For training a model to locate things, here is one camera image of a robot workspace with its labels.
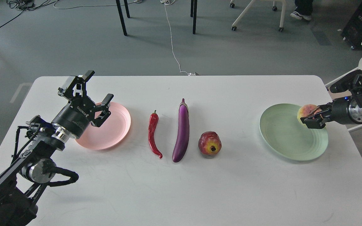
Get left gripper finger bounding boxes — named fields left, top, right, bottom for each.
left=58, top=70, right=95, bottom=101
left=90, top=94, right=114, bottom=127

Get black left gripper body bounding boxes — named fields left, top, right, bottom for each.
left=51, top=101, right=99, bottom=139

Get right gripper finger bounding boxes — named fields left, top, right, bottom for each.
left=300, top=117, right=327, bottom=130
left=308, top=105, right=332, bottom=119

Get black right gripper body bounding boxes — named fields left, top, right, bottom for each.
left=325, top=98, right=362, bottom=125

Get yellow pink apple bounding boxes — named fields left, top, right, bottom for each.
left=297, top=104, right=321, bottom=124

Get red chili pepper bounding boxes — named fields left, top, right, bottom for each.
left=148, top=110, right=163, bottom=159

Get purple eggplant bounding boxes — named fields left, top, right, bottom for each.
left=172, top=98, right=190, bottom=163

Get red yellow apple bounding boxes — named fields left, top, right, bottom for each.
left=198, top=131, right=222, bottom=156

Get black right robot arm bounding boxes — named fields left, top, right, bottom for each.
left=297, top=70, right=362, bottom=129

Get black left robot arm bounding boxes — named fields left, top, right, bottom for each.
left=0, top=70, right=113, bottom=226

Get pink plate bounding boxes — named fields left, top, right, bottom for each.
left=75, top=102, right=131, bottom=150

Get light green plate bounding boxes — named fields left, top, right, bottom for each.
left=260, top=103, right=329, bottom=161

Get black table leg left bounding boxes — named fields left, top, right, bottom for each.
left=115, top=0, right=130, bottom=37

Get black table leg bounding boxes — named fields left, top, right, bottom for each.
left=190, top=0, right=197, bottom=35
left=115, top=0, right=130, bottom=37

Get white sneaker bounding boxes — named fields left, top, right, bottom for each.
left=290, top=11, right=312, bottom=21

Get white rolling chair base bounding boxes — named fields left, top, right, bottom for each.
left=231, top=0, right=288, bottom=32

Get black table leg right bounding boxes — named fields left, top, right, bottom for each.
left=190, top=0, right=197, bottom=35

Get black floor cables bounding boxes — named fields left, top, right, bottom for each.
left=0, top=0, right=62, bottom=37

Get white floor cable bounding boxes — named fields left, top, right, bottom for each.
left=161, top=0, right=197, bottom=76

